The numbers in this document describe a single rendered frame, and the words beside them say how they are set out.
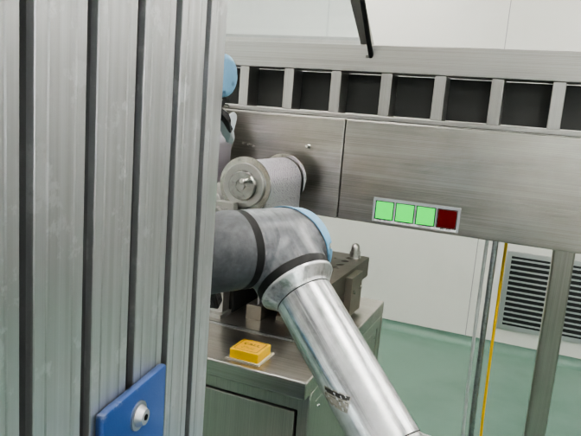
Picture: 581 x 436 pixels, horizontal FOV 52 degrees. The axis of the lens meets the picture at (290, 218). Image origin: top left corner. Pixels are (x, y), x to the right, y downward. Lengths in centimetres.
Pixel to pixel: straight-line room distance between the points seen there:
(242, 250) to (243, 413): 66
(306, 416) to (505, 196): 81
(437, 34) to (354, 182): 246
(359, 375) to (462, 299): 344
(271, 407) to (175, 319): 96
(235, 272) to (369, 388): 23
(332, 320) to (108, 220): 53
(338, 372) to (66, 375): 52
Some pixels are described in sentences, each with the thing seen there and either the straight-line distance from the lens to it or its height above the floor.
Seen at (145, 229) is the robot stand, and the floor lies 137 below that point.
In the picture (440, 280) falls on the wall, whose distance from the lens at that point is 420.
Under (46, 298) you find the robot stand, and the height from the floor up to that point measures 135.
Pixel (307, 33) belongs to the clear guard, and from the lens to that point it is 187.
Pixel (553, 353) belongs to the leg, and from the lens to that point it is 198.
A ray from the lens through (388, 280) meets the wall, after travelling 428.
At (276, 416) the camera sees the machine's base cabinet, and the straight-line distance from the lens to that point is 137.
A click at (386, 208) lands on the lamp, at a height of 119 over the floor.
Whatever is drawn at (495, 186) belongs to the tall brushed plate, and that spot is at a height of 129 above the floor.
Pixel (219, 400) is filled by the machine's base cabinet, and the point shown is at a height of 79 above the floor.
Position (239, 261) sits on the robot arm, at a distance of 81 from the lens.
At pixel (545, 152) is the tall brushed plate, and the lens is 171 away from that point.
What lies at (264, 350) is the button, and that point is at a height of 92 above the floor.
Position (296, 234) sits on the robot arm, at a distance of 86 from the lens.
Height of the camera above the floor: 145
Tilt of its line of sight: 10 degrees down
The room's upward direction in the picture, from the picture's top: 5 degrees clockwise
